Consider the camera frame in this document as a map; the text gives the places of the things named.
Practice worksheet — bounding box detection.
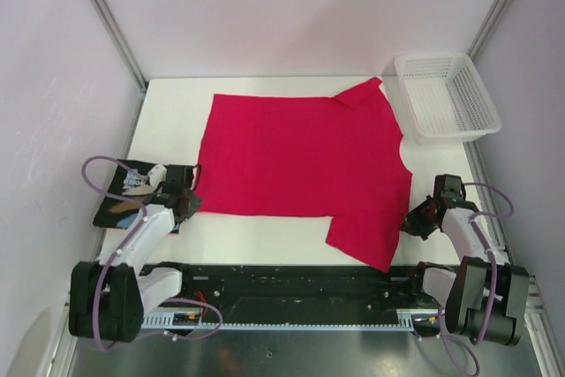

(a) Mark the white plastic basket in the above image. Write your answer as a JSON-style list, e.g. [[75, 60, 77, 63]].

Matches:
[[394, 52, 502, 144]]

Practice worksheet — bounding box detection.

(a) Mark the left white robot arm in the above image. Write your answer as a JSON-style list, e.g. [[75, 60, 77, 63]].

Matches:
[[68, 160, 202, 343]]

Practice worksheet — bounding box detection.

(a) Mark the folded black printed t-shirt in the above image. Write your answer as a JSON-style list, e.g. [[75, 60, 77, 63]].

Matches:
[[93, 160, 181, 234]]

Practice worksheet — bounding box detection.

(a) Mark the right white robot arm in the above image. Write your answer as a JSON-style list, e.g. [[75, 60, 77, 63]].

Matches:
[[401, 174, 530, 346]]

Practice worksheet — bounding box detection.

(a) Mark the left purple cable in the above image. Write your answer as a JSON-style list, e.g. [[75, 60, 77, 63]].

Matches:
[[82, 155, 224, 354]]

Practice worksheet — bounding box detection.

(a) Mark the aluminium corner post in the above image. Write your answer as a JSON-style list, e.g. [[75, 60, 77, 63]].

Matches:
[[467, 0, 513, 61], [64, 0, 148, 89]]

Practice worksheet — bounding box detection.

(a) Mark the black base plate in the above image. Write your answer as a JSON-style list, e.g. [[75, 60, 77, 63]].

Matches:
[[141, 261, 438, 310]]

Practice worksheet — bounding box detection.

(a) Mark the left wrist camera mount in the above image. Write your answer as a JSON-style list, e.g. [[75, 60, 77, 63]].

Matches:
[[147, 164, 167, 187]]

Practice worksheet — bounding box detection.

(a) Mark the left aluminium corner post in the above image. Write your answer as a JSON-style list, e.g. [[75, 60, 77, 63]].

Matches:
[[64, 0, 148, 89]]

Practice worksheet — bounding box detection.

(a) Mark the red t-shirt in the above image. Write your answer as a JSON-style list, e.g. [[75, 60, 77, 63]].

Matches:
[[197, 77, 412, 272]]

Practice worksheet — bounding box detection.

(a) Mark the slotted cable duct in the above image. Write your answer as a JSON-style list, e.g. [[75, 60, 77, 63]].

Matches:
[[141, 310, 414, 332]]

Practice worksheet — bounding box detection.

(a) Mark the right aluminium corner post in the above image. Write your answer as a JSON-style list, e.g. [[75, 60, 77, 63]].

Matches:
[[467, 0, 513, 61]]

